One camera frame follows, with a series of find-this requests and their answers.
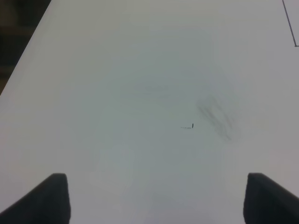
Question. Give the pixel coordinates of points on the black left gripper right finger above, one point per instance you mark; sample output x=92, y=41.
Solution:
x=266, y=202

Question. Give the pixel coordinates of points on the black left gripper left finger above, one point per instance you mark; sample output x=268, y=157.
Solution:
x=47, y=203

